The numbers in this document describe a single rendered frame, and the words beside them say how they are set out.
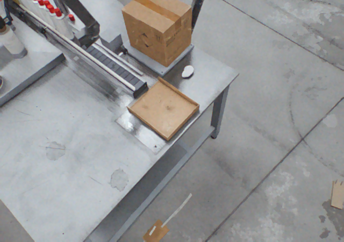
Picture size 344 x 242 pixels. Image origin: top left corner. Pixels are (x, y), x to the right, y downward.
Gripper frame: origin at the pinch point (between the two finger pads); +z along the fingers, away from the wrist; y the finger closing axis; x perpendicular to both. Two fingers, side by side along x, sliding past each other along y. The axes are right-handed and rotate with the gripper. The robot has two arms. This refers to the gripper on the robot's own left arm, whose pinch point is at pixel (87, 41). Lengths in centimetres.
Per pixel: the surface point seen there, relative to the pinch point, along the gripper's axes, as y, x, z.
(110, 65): 0.0, 18.2, -4.9
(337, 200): -56, 188, -37
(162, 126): 9, 58, -33
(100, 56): -0.9, 11.0, 1.5
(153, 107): 3, 49, -26
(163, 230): 41, 129, 15
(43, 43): 14.9, -16.5, 24.8
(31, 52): 24.3, -15.7, 24.1
